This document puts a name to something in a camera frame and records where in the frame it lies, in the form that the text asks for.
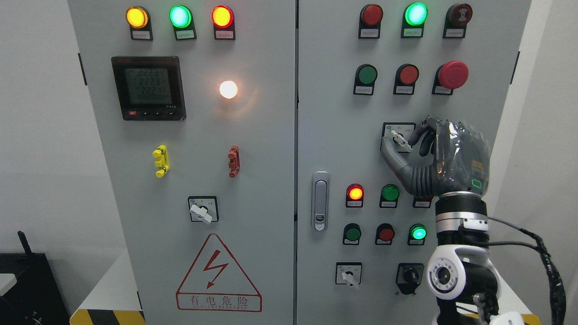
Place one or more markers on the gray robotic hand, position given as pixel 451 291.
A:
pixel 461 159

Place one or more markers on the gray rotary switch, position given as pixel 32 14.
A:
pixel 348 274
pixel 400 133

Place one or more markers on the green indicator middle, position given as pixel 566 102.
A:
pixel 389 196

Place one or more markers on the red emergency stop button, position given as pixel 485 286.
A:
pixel 449 77

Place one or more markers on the lit green push button lower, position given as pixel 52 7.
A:
pixel 417 235

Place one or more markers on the red push button upper row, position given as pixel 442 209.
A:
pixel 406 77

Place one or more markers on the lit red indicator middle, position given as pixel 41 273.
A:
pixel 354 197

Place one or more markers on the red push button lower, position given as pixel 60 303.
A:
pixel 384 234

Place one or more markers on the green push button upper row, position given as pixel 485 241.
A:
pixel 364 80

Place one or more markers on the dark red buzzer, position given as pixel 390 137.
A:
pixel 457 18

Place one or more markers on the green lit indicator top right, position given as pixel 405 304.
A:
pixel 413 20

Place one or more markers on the red indicator light top right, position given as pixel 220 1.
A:
pixel 370 19

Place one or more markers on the gray electrical control cabinet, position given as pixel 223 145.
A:
pixel 295 113

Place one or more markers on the red toggle clip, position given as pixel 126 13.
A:
pixel 234 161

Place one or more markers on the white glowing indicator light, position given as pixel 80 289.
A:
pixel 228 89

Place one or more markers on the red electric hazard warning sticker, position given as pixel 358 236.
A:
pixel 217 282

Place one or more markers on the red-orange indicator light top left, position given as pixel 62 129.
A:
pixel 223 22

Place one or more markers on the yellow toggle clip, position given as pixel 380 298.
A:
pixel 161 160

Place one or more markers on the green indicator light top left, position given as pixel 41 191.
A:
pixel 182 22

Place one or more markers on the black digital power meter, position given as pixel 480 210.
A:
pixel 149 88

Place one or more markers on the yellow indicator light top left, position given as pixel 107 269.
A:
pixel 139 22

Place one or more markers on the black box with antenna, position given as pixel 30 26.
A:
pixel 34 299

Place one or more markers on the black rotary switch bottom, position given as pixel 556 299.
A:
pixel 408 277

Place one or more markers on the silver door handle lock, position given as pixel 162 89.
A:
pixel 320 192

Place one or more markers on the gray rotary switch bottom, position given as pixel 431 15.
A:
pixel 348 274

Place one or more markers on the gray rotary switch left door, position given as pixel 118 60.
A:
pixel 203 209

